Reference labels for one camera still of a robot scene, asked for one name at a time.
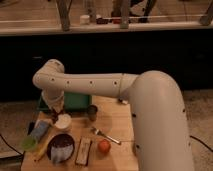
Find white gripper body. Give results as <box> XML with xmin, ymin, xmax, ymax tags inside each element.
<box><xmin>41</xmin><ymin>90</ymin><xmax>64</xmax><ymax>113</ymax></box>

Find dark purple grapes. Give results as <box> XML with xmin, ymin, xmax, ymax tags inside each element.
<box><xmin>52</xmin><ymin>113</ymin><xmax>59</xmax><ymax>123</ymax></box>

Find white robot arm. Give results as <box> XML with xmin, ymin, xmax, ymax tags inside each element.
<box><xmin>32</xmin><ymin>59</ymin><xmax>195</xmax><ymax>171</ymax></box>

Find white paper cup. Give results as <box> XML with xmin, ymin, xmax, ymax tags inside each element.
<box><xmin>54</xmin><ymin>114</ymin><xmax>71</xmax><ymax>131</ymax></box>

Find dark metal cup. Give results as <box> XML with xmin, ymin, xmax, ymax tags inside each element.
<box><xmin>87</xmin><ymin>105</ymin><xmax>98</xmax><ymax>121</ymax></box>

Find green plastic tray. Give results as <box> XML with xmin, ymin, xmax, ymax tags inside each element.
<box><xmin>38</xmin><ymin>92</ymin><xmax>92</xmax><ymax>113</ymax></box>

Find yellow banana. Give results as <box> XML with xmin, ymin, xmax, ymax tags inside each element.
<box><xmin>34</xmin><ymin>129</ymin><xmax>55</xmax><ymax>162</ymax></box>

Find dark bowl with cloth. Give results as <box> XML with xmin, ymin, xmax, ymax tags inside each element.
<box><xmin>47</xmin><ymin>134</ymin><xmax>75</xmax><ymax>164</ymax></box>

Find silver fork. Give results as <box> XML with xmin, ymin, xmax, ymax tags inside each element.
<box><xmin>91</xmin><ymin>127</ymin><xmax>121</xmax><ymax>145</ymax></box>

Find red orange tomato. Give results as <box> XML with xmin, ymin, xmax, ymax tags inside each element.
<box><xmin>98</xmin><ymin>139</ymin><xmax>111</xmax><ymax>154</ymax></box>

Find small dark object on table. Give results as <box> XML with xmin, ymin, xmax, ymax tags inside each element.
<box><xmin>118</xmin><ymin>99</ymin><xmax>128</xmax><ymax>105</ymax></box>

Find white jar on shelf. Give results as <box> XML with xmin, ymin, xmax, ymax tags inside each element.
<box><xmin>80</xmin><ymin>15</ymin><xmax>90</xmax><ymax>25</ymax></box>

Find black cable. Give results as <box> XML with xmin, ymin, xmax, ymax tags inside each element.
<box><xmin>0</xmin><ymin>133</ymin><xmax>24</xmax><ymax>156</ymax></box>

